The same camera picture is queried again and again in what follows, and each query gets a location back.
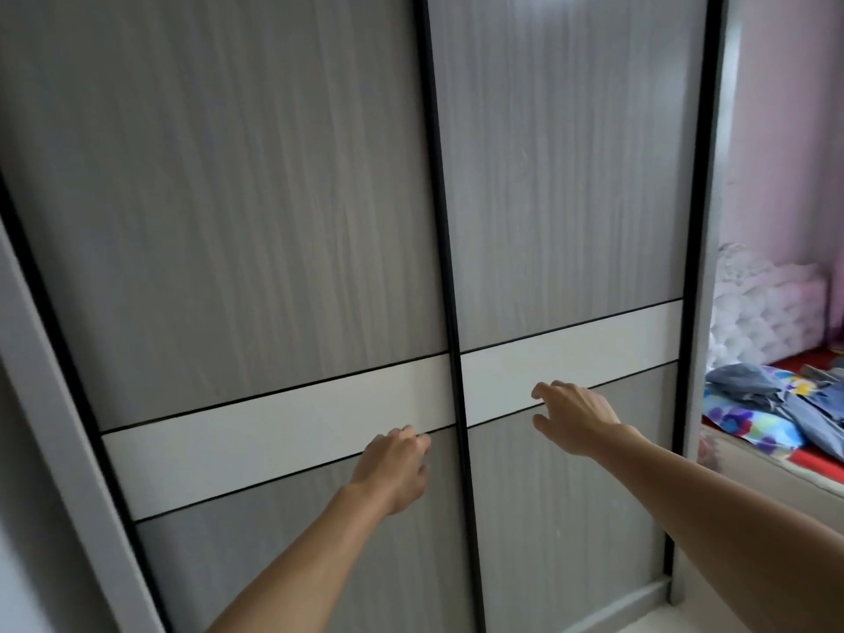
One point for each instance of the person's left hand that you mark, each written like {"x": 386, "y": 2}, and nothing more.
{"x": 390, "y": 471}

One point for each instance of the person's right hand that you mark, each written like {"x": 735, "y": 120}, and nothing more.
{"x": 580, "y": 418}

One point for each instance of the person's left thumb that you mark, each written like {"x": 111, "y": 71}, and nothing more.
{"x": 417, "y": 484}

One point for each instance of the person's right thumb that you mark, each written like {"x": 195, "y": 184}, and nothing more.
{"x": 544, "y": 427}

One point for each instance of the person's right forearm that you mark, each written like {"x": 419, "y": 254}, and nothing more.
{"x": 719, "y": 520}

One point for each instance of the person's left forearm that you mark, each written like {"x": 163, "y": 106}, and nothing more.
{"x": 310, "y": 560}

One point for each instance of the colourful dotted pillow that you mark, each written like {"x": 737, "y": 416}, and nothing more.
{"x": 745, "y": 418}

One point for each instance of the narrow grey sliding wardrobe door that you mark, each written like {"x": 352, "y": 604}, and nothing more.
{"x": 567, "y": 191}

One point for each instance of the white tufted headboard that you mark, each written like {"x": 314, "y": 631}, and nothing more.
{"x": 765, "y": 309}

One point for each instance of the bed with red sheet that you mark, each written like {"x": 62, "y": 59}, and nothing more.
{"x": 814, "y": 464}

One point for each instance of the blue denim garment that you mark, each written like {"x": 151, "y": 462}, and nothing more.
{"x": 817, "y": 412}

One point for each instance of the wide grey sliding wardrobe door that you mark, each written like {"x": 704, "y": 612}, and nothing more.
{"x": 231, "y": 224}

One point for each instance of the grey white wardrobe frame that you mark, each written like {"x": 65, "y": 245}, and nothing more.
{"x": 62, "y": 415}

